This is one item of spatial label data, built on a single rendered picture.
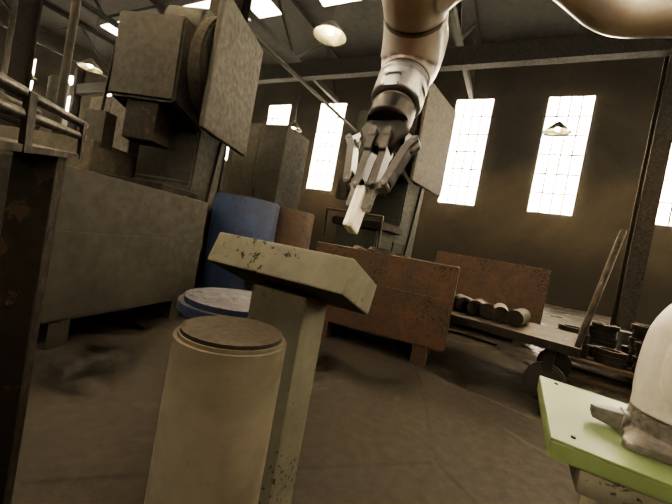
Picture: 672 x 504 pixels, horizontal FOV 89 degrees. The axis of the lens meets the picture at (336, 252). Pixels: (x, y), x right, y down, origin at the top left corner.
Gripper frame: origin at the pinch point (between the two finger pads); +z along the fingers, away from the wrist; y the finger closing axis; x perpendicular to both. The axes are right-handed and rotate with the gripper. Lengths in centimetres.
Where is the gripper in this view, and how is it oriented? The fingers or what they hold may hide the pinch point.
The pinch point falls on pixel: (357, 209)
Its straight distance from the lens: 52.9
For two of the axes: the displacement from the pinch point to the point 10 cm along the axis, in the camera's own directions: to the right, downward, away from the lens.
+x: 3.6, 4.0, 8.4
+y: 8.7, 1.8, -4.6
